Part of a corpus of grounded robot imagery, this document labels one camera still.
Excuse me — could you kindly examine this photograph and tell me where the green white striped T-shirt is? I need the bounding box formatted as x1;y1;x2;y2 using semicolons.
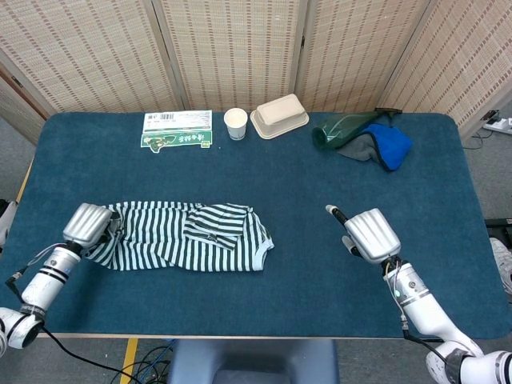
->
83;201;276;274

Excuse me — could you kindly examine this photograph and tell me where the floor cable bundle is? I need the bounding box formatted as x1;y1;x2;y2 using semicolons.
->
110;338;177;384

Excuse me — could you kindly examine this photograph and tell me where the blue carpet table mat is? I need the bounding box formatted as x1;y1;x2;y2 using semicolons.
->
0;111;509;340

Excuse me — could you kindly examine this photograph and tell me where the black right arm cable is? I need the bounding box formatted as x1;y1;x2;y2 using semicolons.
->
399;314;443;345

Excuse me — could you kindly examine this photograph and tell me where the green white flat paper package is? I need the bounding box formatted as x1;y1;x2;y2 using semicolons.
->
139;110;214;154

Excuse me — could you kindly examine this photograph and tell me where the white sneaker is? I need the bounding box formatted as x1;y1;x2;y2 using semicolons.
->
490;238;512;295

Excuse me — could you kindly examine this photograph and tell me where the white paper cup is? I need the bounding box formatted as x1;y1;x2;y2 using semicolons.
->
223;107;249;142

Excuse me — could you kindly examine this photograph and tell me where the beige food container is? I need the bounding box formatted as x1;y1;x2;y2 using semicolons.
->
250;93;310;141

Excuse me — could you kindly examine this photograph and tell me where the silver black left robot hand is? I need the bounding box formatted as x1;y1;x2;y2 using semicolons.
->
62;202;123;251

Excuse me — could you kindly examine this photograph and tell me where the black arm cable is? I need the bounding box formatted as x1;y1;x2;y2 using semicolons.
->
38;323;135;381
399;314;443;345

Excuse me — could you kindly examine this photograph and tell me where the black floor equipment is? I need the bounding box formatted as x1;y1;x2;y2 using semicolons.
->
485;218;512;241

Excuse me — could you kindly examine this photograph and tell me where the blue grey cloth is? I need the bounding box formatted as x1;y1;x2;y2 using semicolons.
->
335;122;414;173

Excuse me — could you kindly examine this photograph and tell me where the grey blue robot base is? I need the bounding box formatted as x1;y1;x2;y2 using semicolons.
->
167;339;341;384

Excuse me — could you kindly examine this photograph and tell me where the green plastic bottle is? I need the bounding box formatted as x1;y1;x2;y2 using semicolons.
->
311;107;403;152

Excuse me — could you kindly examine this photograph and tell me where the woven folding screen panel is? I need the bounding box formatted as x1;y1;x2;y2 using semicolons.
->
379;0;512;139
295;0;435;114
0;0;187;115
154;0;309;113
0;71;47;146

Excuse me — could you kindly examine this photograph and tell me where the white power strip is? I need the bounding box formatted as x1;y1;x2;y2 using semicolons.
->
482;110;512;134

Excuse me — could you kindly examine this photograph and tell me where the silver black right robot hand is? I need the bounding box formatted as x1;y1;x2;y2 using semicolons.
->
325;204;402;266

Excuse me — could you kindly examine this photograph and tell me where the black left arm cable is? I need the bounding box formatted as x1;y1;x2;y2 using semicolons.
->
38;323;135;381

